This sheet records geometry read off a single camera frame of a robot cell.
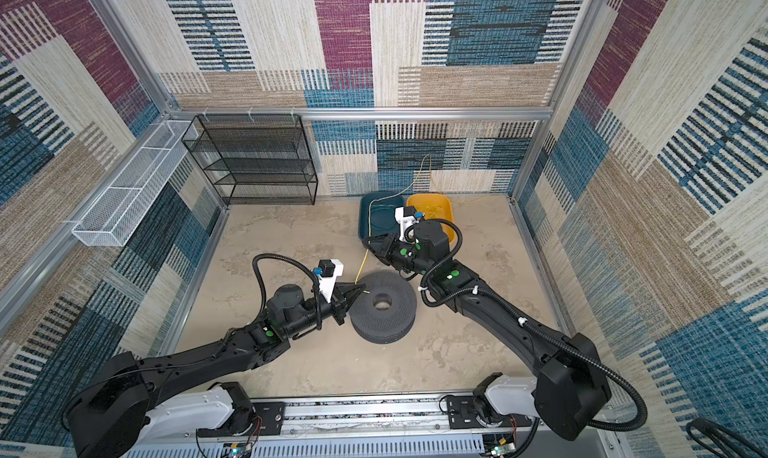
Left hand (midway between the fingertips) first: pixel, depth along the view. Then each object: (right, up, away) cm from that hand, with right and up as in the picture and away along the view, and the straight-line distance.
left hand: (365, 285), depth 73 cm
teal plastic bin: (+1, +19, +46) cm, 50 cm away
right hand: (-1, +10, -1) cm, 10 cm away
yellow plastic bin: (+23, +22, +42) cm, 53 cm away
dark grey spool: (+6, -13, +12) cm, 19 cm away
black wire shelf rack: (-43, +39, +37) cm, 69 cm away
